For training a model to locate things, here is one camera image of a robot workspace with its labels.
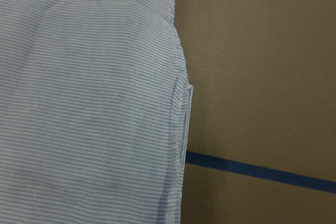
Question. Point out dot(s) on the brown paper table mat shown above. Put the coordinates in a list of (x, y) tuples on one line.
[(261, 143)]

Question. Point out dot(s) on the light blue striped shirt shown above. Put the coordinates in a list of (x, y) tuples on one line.
[(95, 111)]

